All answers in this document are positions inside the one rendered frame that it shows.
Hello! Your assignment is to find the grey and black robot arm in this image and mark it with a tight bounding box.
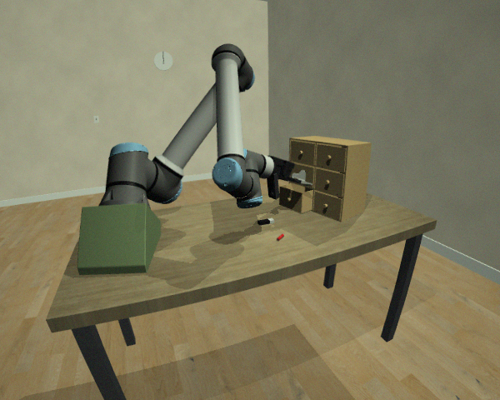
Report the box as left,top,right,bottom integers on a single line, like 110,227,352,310
99,44,279,208

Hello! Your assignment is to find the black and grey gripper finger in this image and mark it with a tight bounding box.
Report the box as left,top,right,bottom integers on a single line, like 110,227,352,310
285,170,313,186

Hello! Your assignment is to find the light wooden chest of drawers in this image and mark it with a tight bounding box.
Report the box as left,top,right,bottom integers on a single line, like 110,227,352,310
288,136,372,222

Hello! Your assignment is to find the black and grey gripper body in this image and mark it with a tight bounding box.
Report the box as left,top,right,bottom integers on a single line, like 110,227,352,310
269,156,295,181

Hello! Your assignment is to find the brown wooden drawer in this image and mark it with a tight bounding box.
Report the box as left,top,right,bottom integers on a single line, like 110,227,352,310
315,167,344,197
290,162,314,188
313,191,343,220
316,143,347,172
279,183,313,213
291,140,316,165

